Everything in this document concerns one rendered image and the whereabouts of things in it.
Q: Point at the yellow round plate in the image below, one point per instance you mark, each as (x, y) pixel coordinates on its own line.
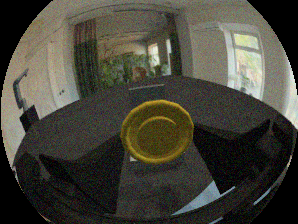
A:
(157, 132)

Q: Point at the light blue square mat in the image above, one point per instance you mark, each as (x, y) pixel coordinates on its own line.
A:
(209, 195)

